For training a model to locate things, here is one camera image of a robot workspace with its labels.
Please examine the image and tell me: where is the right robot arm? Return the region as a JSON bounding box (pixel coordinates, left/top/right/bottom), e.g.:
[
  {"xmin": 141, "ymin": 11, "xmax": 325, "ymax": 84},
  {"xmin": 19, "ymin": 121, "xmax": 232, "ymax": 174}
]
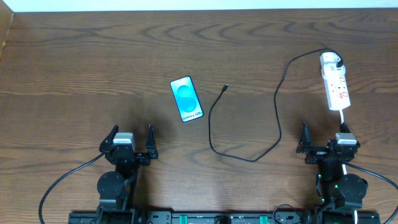
[{"xmin": 296, "ymin": 123, "xmax": 368, "ymax": 223}]

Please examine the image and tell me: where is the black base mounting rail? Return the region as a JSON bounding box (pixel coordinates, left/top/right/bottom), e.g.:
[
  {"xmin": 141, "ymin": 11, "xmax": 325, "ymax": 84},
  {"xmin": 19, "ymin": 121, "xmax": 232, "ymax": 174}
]
[{"xmin": 68, "ymin": 210, "xmax": 381, "ymax": 224}]

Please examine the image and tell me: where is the white USB charger plug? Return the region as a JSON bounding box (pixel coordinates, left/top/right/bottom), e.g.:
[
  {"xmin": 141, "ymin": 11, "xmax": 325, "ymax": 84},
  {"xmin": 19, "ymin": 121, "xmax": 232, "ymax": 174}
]
[{"xmin": 320, "ymin": 52, "xmax": 343, "ymax": 68}]

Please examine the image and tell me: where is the white power strip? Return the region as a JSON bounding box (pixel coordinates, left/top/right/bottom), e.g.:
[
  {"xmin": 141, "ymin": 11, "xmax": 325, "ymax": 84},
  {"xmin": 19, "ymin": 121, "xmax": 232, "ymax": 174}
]
[{"xmin": 321, "ymin": 63, "xmax": 351, "ymax": 111}]

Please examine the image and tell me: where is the blue screen Galaxy smartphone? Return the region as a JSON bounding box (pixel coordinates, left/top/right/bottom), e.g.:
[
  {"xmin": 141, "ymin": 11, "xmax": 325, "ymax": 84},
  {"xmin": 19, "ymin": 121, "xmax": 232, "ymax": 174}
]
[{"xmin": 170, "ymin": 76, "xmax": 203, "ymax": 123}]

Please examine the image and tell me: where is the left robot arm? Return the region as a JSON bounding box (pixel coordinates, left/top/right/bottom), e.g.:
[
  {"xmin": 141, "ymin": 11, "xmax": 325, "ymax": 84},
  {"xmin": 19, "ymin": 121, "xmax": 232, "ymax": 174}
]
[{"xmin": 96, "ymin": 125, "xmax": 159, "ymax": 223}]

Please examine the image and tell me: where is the black USB charging cable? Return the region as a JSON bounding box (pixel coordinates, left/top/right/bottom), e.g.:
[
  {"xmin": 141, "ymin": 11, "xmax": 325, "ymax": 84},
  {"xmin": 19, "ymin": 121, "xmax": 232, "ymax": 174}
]
[{"xmin": 208, "ymin": 47, "xmax": 344, "ymax": 163}]

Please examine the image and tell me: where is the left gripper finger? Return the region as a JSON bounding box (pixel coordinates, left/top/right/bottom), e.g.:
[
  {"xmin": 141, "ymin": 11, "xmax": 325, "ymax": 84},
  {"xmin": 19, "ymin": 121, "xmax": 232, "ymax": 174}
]
[
  {"xmin": 104, "ymin": 124, "xmax": 119, "ymax": 145},
  {"xmin": 146, "ymin": 124, "xmax": 158, "ymax": 159}
]

